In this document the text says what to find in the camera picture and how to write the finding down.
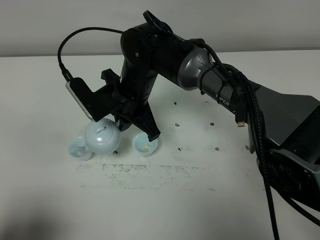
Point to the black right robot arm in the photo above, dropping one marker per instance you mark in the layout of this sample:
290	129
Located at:
288	125

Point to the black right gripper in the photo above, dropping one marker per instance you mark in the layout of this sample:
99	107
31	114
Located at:
131	91

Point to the blue porcelain teacup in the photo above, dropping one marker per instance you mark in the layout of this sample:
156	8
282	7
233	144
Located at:
143	146
79	150

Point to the light blue porcelain teapot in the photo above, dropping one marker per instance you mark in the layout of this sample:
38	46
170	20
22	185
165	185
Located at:
101	137

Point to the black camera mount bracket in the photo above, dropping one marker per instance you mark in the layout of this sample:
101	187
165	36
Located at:
99	103

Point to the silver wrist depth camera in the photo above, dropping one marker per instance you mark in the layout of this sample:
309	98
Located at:
88	115

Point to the left blue porcelain teacup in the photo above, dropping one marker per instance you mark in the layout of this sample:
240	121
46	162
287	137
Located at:
79	150

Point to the right blue porcelain teacup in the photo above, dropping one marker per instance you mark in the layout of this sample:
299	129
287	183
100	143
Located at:
143	146

